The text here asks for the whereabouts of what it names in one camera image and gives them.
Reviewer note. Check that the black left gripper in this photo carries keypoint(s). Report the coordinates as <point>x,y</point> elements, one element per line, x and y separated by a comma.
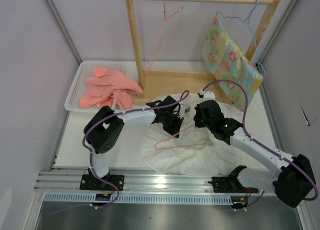
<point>175,129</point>

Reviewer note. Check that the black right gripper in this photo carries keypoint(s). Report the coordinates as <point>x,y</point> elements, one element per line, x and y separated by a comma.
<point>198,123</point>

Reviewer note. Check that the white skirt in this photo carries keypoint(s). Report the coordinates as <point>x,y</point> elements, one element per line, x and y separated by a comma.
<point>214,158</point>

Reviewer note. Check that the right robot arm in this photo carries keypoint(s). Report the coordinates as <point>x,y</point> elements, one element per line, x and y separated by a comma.
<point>290,177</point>

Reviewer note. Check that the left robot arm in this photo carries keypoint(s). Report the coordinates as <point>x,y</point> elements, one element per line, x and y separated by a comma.
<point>104,129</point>

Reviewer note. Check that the floral patterned skirt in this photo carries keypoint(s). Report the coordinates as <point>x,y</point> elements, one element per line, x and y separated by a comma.
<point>224,58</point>

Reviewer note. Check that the pink clothes hanger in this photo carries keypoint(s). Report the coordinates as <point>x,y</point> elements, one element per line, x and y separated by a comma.
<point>169,26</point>

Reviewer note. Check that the wooden clothes rack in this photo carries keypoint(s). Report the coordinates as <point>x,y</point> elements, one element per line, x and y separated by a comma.
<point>181,65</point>

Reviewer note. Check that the pink garment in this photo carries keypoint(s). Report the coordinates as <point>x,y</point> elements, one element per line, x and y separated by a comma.
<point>109,87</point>

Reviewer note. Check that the white plastic basket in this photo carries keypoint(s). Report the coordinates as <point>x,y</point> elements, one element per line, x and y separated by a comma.
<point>85,70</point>

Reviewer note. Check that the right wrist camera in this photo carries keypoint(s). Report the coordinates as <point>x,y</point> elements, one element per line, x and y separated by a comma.
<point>206,95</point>

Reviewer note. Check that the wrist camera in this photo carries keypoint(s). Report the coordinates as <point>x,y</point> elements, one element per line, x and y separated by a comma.
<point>184,108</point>
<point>206,95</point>

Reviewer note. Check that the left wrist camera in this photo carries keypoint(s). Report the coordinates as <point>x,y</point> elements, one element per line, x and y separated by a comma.
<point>184,108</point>

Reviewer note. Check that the blue wire hanger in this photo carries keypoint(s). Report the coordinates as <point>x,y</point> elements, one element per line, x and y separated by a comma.
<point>247,22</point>

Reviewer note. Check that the white slotted cable duct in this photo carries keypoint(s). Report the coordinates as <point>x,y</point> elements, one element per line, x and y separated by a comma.
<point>130,198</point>

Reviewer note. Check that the aluminium frame rail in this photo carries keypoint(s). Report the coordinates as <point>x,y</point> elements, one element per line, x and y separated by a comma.
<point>136,181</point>

